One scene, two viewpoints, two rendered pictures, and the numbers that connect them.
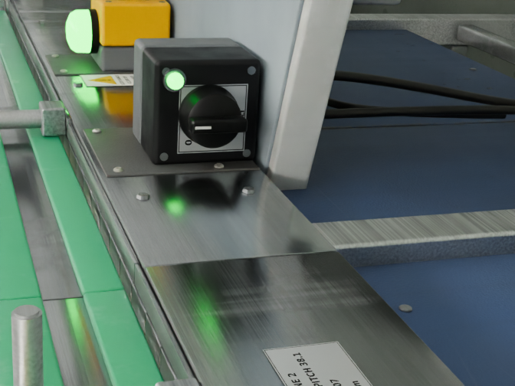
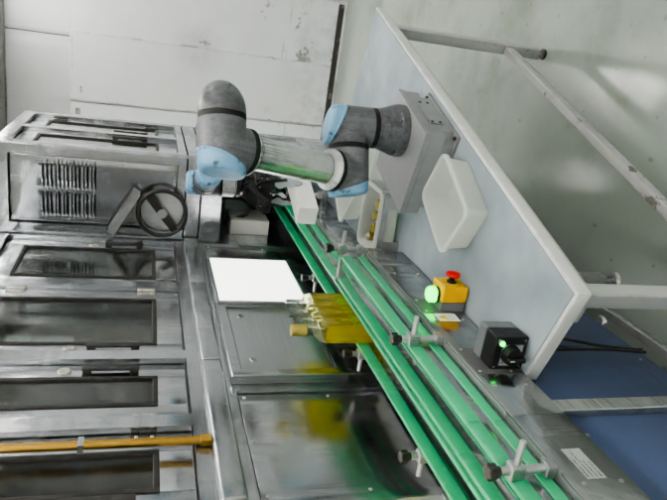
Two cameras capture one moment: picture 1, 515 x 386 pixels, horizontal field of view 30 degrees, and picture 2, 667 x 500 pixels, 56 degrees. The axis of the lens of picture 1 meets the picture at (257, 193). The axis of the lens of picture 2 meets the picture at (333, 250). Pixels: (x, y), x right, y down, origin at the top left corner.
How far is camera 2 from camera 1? 0.82 m
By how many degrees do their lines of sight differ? 2
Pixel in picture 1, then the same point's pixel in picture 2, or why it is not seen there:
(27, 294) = (476, 421)
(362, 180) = (553, 376)
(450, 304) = (600, 434)
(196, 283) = (530, 423)
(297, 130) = (540, 362)
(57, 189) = (457, 374)
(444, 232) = (593, 407)
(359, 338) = (584, 446)
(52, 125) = (439, 342)
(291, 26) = (546, 332)
